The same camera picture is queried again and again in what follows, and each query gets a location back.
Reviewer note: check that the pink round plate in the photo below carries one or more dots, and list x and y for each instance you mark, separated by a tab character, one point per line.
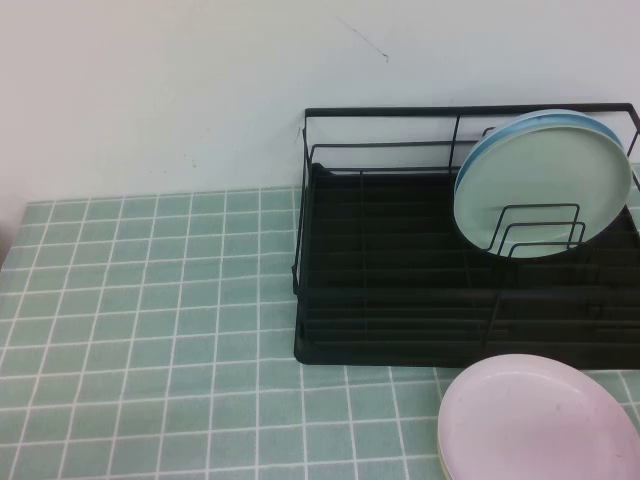
530	425

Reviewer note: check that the light blue round plate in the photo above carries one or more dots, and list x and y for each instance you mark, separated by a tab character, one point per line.
542	115

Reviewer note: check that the green checkered tablecloth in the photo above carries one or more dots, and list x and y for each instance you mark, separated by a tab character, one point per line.
150	325

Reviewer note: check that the light green round plate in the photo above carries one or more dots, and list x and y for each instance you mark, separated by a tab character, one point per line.
540	190

